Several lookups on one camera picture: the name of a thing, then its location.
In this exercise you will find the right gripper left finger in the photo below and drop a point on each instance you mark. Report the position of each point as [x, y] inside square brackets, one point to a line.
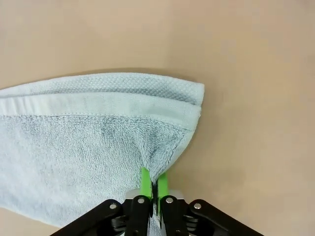
[145, 182]

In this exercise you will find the light blue terry towel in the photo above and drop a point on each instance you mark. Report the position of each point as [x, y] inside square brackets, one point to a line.
[73, 147]

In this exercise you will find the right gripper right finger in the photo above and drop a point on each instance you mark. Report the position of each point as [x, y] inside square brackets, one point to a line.
[163, 186]

